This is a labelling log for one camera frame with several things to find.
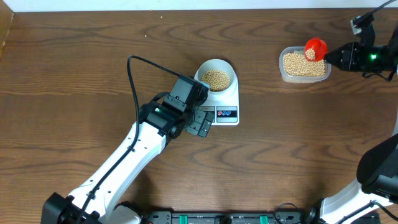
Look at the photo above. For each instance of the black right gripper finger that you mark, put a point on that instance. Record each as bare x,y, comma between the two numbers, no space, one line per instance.
334,54
333,61

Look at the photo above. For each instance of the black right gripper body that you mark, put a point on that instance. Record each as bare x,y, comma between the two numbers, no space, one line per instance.
365,58

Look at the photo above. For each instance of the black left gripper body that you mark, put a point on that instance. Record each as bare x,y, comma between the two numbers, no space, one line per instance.
194,126

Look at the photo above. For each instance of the red plastic measuring scoop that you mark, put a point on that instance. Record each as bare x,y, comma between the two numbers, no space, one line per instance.
315,49

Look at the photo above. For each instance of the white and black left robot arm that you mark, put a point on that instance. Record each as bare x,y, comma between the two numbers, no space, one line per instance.
159,121

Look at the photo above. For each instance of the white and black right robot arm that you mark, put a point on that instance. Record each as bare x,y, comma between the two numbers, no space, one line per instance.
375,184

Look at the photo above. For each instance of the white digital kitchen scale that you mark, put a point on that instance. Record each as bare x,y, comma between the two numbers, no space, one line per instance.
226,108

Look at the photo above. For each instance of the white round bowl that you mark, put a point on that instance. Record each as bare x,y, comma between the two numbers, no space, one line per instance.
219,75

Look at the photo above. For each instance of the clear plastic container of soybeans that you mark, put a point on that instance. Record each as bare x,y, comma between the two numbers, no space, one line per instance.
300,65

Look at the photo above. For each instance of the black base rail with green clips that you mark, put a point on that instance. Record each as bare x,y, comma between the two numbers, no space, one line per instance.
282,214

